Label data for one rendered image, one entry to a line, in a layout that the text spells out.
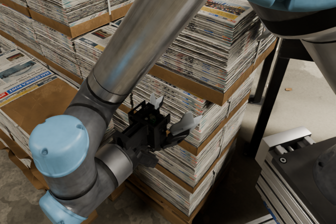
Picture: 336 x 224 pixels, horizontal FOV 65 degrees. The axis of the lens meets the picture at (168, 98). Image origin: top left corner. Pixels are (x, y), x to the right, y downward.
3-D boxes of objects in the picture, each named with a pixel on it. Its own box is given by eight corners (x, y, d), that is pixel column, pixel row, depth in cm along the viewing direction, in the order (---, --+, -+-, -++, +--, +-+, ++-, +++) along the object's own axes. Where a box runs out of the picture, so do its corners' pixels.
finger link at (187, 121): (210, 108, 57) (172, 122, 54) (207, 127, 60) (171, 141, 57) (202, 100, 59) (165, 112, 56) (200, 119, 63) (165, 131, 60)
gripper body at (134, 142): (173, 112, 53) (132, 150, 46) (173, 140, 59) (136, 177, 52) (145, 97, 57) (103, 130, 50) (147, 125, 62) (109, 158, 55)
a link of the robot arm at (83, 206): (58, 221, 37) (72, 245, 42) (115, 168, 44) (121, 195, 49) (27, 190, 41) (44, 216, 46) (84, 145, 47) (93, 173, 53)
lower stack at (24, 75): (82, 233, 124) (43, 153, 85) (5, 151, 161) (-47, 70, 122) (127, 188, 142) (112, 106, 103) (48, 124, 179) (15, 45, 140)
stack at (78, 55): (187, 238, 122) (203, 106, 69) (48, 124, 178) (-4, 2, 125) (228, 181, 145) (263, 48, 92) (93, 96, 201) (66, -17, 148)
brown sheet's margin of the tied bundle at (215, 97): (221, 107, 68) (223, 94, 65) (139, 69, 81) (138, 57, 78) (247, 78, 77) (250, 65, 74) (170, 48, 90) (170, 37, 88)
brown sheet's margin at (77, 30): (72, 38, 96) (69, 27, 93) (31, 18, 110) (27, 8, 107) (143, 8, 118) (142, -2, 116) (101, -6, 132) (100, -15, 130)
